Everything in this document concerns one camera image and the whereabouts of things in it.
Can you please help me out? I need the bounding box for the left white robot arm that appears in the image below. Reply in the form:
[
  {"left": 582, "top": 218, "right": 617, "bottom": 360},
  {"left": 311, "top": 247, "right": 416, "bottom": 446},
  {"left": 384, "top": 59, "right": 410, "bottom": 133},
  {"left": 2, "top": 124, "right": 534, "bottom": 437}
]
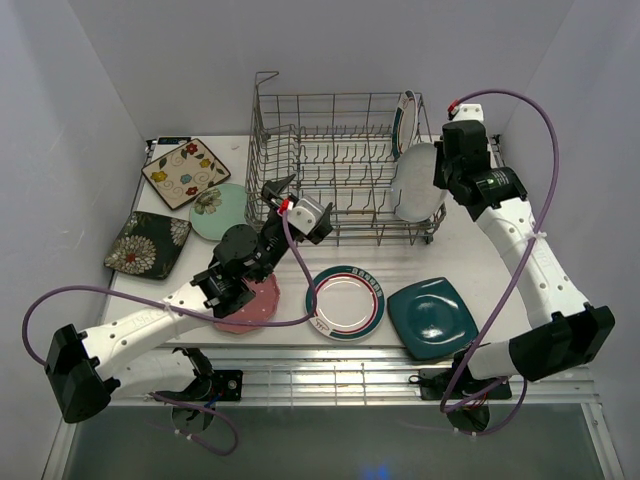
[{"left": 44, "top": 176, "right": 333, "bottom": 424}]

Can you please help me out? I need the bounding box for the dark teal square plate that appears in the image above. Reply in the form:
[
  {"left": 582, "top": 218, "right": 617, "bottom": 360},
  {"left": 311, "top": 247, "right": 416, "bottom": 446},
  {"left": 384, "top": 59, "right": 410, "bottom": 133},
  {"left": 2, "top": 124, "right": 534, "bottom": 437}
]
[{"left": 387, "top": 277, "right": 478, "bottom": 361}]

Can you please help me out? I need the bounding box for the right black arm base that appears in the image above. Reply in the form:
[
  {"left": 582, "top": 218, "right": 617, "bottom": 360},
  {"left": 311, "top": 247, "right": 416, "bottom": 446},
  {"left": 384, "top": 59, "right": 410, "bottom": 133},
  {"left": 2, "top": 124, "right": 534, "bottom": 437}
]
[{"left": 408, "top": 368, "right": 512, "bottom": 400}]

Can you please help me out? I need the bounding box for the cream square floral plate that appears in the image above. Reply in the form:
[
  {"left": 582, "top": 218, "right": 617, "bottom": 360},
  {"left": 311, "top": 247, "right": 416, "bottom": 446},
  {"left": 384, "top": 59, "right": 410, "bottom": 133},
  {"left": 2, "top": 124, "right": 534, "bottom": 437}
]
[{"left": 142, "top": 139, "right": 231, "bottom": 204}]

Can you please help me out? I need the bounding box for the white oval plate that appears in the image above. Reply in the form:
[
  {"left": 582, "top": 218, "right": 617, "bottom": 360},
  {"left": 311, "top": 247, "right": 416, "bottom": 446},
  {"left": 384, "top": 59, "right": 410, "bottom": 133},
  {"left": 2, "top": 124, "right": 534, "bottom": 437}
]
[{"left": 390, "top": 143, "right": 446, "bottom": 223}]

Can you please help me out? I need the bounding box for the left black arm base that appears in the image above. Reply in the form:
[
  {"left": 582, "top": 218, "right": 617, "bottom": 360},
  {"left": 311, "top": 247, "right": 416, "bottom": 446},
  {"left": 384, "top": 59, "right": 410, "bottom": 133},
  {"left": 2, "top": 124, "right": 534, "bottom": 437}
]
[{"left": 169, "top": 347, "right": 243, "bottom": 403}]

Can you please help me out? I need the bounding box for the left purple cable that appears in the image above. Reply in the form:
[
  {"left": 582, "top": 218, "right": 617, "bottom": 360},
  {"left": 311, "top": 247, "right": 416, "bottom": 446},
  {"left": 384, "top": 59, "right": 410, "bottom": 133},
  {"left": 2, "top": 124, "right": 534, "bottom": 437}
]
[{"left": 22, "top": 199, "right": 319, "bottom": 457}]

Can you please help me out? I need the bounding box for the mint green flower plate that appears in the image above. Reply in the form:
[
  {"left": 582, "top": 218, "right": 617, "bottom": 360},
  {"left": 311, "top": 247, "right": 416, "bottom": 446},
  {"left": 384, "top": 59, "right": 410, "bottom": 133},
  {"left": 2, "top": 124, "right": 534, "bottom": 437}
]
[{"left": 189, "top": 183, "right": 247, "bottom": 242}]

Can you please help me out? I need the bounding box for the dark square floral plate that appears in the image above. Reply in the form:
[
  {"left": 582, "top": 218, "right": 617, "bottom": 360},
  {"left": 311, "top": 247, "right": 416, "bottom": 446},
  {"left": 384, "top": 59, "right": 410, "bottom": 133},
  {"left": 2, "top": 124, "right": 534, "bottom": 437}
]
[{"left": 104, "top": 211, "right": 192, "bottom": 280}]

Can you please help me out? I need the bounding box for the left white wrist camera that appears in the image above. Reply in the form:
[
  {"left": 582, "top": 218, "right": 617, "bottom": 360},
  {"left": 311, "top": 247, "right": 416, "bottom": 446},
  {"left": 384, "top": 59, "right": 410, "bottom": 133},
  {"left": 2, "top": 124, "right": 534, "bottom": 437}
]
[{"left": 278, "top": 197, "right": 324, "bottom": 235}]

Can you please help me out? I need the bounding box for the grey wire dish rack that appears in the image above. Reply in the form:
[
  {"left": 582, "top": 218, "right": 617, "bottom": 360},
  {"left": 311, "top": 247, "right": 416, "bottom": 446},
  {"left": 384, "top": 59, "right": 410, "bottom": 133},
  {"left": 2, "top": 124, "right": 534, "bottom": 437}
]
[{"left": 245, "top": 71, "right": 446, "bottom": 245}]

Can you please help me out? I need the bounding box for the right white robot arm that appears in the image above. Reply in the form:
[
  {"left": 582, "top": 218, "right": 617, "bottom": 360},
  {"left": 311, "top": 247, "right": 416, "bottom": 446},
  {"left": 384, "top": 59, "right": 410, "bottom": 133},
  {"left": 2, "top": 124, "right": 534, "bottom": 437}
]
[{"left": 434, "top": 120, "right": 615, "bottom": 397}]

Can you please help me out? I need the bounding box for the pink polka dot plate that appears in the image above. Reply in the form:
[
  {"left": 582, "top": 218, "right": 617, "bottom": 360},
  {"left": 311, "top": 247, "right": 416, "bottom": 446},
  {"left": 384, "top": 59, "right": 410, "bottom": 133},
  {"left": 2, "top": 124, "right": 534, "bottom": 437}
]
[{"left": 214, "top": 274, "right": 280, "bottom": 335}]

